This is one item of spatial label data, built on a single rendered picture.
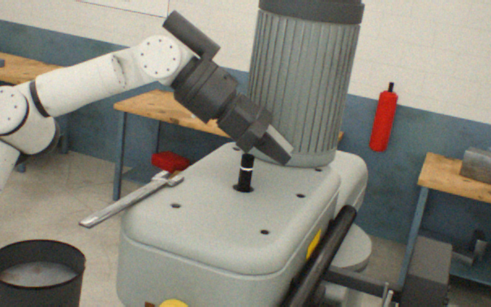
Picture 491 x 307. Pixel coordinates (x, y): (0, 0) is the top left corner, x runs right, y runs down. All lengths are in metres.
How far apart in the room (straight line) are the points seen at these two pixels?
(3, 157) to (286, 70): 0.51
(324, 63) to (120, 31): 4.99
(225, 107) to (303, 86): 0.21
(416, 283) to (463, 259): 3.70
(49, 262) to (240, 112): 2.67
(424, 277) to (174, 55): 0.65
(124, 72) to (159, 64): 0.12
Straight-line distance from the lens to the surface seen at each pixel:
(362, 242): 1.71
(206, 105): 0.96
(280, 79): 1.14
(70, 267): 3.50
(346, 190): 1.55
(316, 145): 1.18
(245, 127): 0.96
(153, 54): 0.95
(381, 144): 5.19
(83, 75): 1.00
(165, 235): 0.87
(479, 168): 4.78
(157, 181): 1.01
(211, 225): 0.89
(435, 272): 1.28
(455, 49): 5.15
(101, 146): 6.39
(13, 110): 1.00
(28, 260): 3.55
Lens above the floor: 2.28
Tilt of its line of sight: 19 degrees down
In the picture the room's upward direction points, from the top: 8 degrees clockwise
